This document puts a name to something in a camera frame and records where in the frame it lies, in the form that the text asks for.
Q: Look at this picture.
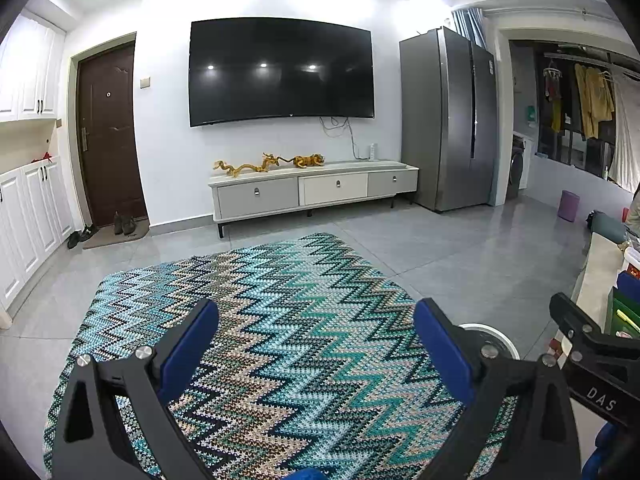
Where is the dark brown entrance door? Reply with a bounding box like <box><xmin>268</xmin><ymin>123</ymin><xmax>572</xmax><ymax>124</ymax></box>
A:
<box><xmin>70</xmin><ymin>32</ymin><xmax>150</xmax><ymax>231</ymax></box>

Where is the white cupboard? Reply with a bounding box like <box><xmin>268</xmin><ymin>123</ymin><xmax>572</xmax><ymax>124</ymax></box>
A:
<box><xmin>0</xmin><ymin>10</ymin><xmax>67</xmax><ymax>122</ymax></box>
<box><xmin>0</xmin><ymin>157</ymin><xmax>76</xmax><ymax>312</ymax></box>

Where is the dark teal sofa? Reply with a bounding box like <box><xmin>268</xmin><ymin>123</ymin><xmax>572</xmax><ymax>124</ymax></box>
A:
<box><xmin>587</xmin><ymin>209</ymin><xmax>628</xmax><ymax>247</ymax></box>

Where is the golden dragon ornament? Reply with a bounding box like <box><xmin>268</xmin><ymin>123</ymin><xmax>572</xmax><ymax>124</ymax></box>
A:
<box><xmin>214</xmin><ymin>152</ymin><xmax>293</xmax><ymax>179</ymax></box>

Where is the pair of brown shoes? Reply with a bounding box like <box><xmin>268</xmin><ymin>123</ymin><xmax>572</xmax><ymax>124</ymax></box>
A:
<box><xmin>112</xmin><ymin>211</ymin><xmax>137</xmax><ymax>236</ymax></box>

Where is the white upper cupboard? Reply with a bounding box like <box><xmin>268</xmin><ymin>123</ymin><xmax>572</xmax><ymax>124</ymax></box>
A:
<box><xmin>0</xmin><ymin>10</ymin><xmax>67</xmax><ymax>122</ymax></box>

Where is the blue curtain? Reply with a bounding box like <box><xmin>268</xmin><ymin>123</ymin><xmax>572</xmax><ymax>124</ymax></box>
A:
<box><xmin>451</xmin><ymin>7</ymin><xmax>486</xmax><ymax>49</ymax></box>

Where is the grey double-door refrigerator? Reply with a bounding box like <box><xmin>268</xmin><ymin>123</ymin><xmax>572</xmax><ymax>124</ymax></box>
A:
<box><xmin>399</xmin><ymin>26</ymin><xmax>497</xmax><ymax>213</ymax></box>

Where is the grey washing machine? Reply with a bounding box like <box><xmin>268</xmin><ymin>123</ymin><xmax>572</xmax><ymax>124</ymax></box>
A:
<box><xmin>506</xmin><ymin>132</ymin><xmax>532</xmax><ymax>204</ymax></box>

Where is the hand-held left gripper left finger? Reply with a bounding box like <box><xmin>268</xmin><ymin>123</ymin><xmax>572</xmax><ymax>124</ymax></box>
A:
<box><xmin>50</xmin><ymin>298</ymin><xmax>221</xmax><ymax>480</ymax></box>

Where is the teal zigzag woven rug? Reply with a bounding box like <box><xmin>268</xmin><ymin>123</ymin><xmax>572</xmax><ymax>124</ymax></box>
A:
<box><xmin>42</xmin><ymin>232</ymin><xmax>518</xmax><ymax>480</ymax></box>

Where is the white round bin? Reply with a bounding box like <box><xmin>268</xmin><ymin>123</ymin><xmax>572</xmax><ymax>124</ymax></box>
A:
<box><xmin>457</xmin><ymin>323</ymin><xmax>521</xmax><ymax>361</ymax></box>

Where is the white lower cupboard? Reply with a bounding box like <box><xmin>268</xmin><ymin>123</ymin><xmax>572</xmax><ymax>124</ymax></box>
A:
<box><xmin>0</xmin><ymin>157</ymin><xmax>76</xmax><ymax>312</ymax></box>

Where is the white hanging sheet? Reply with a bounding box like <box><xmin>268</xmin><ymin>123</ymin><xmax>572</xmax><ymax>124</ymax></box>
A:
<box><xmin>607</xmin><ymin>67</ymin><xmax>640</xmax><ymax>194</ymax></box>

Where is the white marble coffee table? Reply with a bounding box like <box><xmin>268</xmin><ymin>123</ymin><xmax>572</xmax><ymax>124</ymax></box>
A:
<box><xmin>570</xmin><ymin>232</ymin><xmax>631</xmax><ymax>351</ymax></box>

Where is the large black wall television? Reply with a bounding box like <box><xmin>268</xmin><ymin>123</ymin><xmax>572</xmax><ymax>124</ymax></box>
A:
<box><xmin>188</xmin><ymin>17</ymin><xmax>375</xmax><ymax>128</ymax></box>

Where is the green box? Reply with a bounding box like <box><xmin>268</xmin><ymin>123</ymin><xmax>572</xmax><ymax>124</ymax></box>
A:
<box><xmin>605</xmin><ymin>285</ymin><xmax>640</xmax><ymax>339</ymax></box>

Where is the white grey television cabinet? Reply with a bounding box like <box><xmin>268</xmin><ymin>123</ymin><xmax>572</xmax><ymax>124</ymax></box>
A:
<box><xmin>208</xmin><ymin>159</ymin><xmax>420</xmax><ymax>239</ymax></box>

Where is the brown doormat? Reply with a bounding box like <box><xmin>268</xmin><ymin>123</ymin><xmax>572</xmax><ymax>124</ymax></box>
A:
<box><xmin>82</xmin><ymin>222</ymin><xmax>151</xmax><ymax>251</ymax></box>

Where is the pair of black shoes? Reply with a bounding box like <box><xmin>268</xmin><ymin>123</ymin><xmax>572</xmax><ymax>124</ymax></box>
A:
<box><xmin>66</xmin><ymin>223</ymin><xmax>100</xmax><ymax>250</ymax></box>

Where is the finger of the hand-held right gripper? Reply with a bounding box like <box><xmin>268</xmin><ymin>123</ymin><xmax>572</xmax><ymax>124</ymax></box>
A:
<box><xmin>549</xmin><ymin>292</ymin><xmax>640</xmax><ymax>386</ymax></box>

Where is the television power cable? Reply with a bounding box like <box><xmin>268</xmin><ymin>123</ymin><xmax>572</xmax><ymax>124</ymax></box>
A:
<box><xmin>320</xmin><ymin>116</ymin><xmax>371</xmax><ymax>160</ymax></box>

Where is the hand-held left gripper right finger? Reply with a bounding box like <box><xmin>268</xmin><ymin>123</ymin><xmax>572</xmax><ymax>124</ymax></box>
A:
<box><xmin>413</xmin><ymin>298</ymin><xmax>583</xmax><ymax>480</ymax></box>

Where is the purple stool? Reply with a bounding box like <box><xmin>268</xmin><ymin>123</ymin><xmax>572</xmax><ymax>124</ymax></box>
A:
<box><xmin>558</xmin><ymin>190</ymin><xmax>581</xmax><ymax>222</ymax></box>

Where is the hanging red yellow garment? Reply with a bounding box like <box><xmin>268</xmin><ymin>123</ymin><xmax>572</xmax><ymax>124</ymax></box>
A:
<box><xmin>544</xmin><ymin>72</ymin><xmax>564</xmax><ymax>134</ymax></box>

